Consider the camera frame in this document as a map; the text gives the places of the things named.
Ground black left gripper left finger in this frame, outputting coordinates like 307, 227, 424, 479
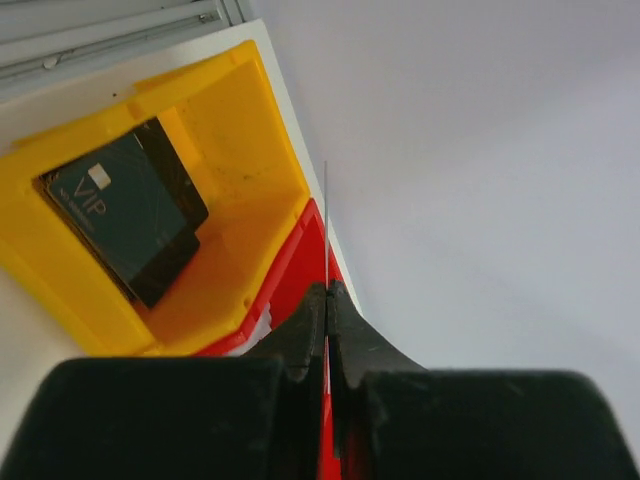
245, 283, 326, 479

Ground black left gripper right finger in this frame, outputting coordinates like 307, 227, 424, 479
327, 280, 425, 479

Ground dark grey credit card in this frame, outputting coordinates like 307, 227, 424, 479
323, 160, 330, 340

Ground black credit card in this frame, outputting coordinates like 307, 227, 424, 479
41, 133, 188, 290

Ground silver VIP credit card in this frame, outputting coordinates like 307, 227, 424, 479
228, 303, 272, 356

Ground red plastic bin middle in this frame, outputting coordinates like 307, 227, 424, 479
192, 197, 361, 480

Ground yellow plastic bin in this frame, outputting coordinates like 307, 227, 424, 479
1, 40, 310, 356

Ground aluminium left frame post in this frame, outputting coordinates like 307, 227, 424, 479
1, 1, 253, 103

